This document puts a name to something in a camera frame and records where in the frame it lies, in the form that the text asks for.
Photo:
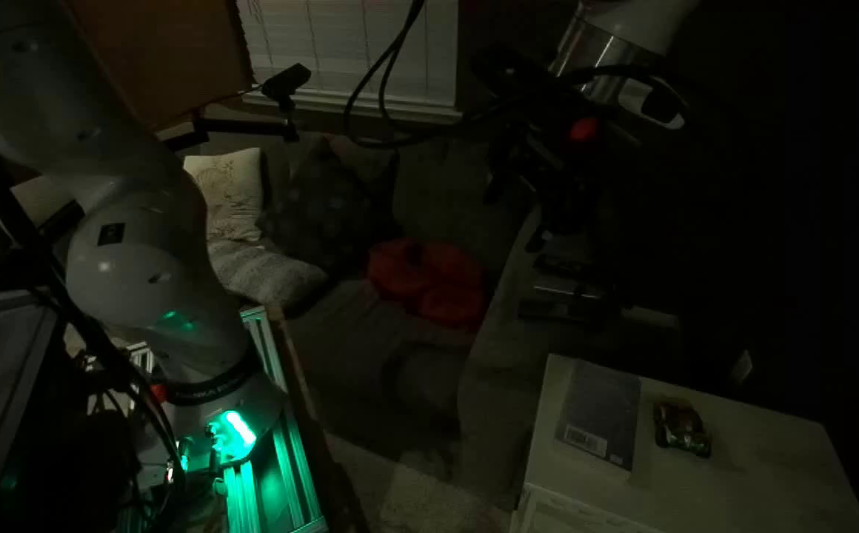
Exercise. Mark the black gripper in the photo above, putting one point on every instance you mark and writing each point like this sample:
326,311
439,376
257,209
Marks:
581,182

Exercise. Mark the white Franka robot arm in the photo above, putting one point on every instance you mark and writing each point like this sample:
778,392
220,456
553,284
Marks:
137,262

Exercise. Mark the black remote with silver pad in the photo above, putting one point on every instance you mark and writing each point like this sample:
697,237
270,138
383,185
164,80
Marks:
563,309

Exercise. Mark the silver remote control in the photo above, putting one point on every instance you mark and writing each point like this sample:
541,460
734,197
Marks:
649,315

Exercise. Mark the red cloth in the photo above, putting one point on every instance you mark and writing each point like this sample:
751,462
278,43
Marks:
430,283

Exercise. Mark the white side table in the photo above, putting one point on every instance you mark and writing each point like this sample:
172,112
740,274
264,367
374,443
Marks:
685,462

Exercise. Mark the dark patterned pillow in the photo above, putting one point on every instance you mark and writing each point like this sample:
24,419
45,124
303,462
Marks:
326,201

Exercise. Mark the white window blind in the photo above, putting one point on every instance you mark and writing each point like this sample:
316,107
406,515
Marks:
350,47

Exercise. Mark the white pillow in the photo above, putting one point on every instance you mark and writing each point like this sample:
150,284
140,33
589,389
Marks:
241,231

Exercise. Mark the brown wooden panel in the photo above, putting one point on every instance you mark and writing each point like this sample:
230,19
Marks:
166,55

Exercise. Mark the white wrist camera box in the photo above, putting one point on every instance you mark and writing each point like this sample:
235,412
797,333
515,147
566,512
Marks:
637,96

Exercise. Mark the black camera on stand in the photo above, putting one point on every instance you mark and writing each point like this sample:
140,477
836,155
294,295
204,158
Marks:
286,86

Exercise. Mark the green lit robot base mount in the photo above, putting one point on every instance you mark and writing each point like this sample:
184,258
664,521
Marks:
252,453

